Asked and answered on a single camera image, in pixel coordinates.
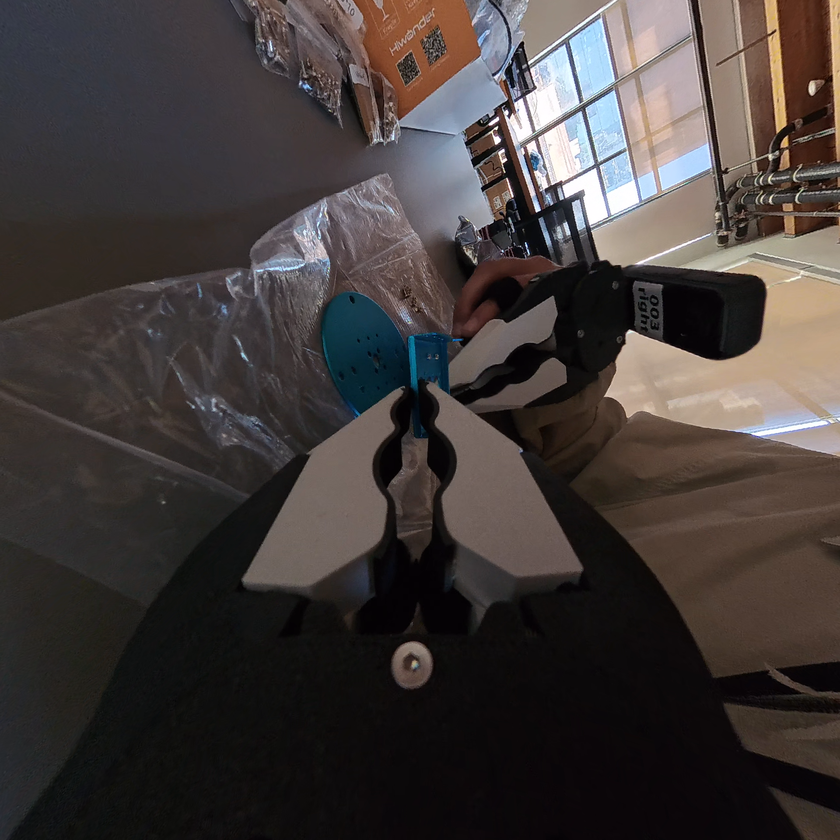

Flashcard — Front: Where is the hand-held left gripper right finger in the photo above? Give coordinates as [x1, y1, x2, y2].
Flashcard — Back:
[420, 383, 586, 624]

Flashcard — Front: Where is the person's right hand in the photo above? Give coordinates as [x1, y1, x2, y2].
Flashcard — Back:
[453, 255, 560, 338]

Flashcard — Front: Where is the blue U-shaped metal bracket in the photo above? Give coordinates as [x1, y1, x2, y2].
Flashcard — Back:
[407, 331, 460, 441]

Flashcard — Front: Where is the bubble wrap pouch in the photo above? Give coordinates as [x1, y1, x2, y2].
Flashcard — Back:
[469, 0, 529, 80]

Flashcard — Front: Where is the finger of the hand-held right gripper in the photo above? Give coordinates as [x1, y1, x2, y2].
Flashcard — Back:
[449, 297, 560, 388]
[469, 356, 568, 416]

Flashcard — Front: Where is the grey desk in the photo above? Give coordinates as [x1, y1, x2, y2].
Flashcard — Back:
[0, 0, 513, 840]

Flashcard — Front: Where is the large grid window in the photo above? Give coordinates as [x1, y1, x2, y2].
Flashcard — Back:
[505, 0, 716, 227]

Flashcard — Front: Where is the orange cardboard box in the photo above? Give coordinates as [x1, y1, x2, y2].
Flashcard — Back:
[357, 0, 509, 135]

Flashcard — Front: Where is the wooden ceiling beam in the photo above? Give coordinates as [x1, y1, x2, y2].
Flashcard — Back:
[761, 0, 818, 238]

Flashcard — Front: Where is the metal conduit pole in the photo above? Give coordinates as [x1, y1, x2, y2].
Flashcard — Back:
[689, 0, 732, 244]

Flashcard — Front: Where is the black insulated pipe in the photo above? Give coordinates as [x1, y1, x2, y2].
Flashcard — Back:
[718, 187, 840, 209]
[728, 163, 840, 189]

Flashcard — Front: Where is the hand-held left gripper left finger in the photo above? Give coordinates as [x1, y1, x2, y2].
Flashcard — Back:
[240, 387, 417, 623]

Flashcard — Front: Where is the black mesh cart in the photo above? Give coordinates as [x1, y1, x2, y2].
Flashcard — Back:
[525, 190, 599, 263]

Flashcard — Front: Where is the curved black pipe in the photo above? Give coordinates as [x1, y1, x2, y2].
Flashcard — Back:
[764, 105, 834, 172]

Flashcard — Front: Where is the large clear plastic bag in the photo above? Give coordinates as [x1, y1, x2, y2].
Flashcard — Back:
[0, 282, 329, 605]

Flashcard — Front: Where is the pile of clear screw bags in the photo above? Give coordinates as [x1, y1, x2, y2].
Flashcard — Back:
[230, 0, 401, 147]

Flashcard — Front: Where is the wooden shelf with boxes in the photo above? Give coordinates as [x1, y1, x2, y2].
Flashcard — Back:
[462, 108, 536, 227]

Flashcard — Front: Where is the crumpled silver foil bag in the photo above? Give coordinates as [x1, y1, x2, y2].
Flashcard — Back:
[455, 217, 500, 266]

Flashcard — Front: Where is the blue round metal plate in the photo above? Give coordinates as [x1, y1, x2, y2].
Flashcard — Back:
[320, 290, 411, 419]

